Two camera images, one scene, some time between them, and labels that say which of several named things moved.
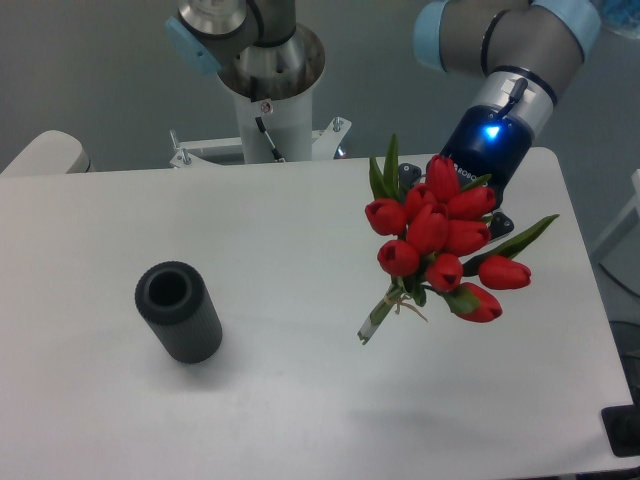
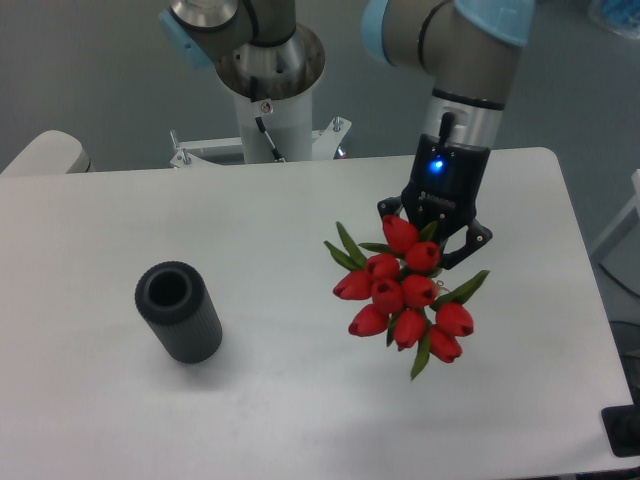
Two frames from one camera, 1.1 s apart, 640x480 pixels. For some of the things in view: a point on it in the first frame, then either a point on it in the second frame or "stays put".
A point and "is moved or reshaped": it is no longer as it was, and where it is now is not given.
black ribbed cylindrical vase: [176, 301] stays put
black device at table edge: [622, 426] stays put
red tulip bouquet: [438, 239] is moved or reshaped
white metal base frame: [324, 145] stays put
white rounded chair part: [52, 152] stays put
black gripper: [487, 140] to [446, 183]
